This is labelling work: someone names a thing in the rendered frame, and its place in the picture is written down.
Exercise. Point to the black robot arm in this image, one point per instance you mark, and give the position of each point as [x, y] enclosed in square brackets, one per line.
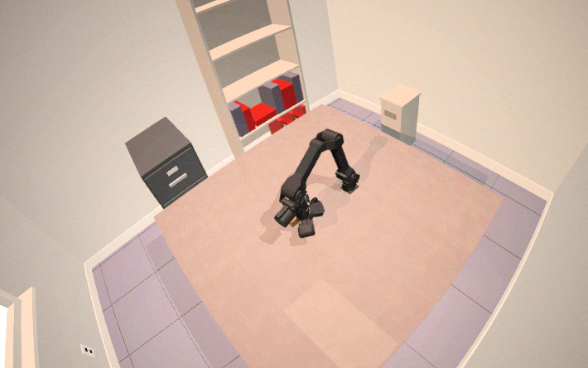
[294, 188]

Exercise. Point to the orange block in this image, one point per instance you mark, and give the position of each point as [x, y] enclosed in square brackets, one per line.
[294, 222]

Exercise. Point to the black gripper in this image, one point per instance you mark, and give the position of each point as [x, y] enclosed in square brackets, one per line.
[306, 227]

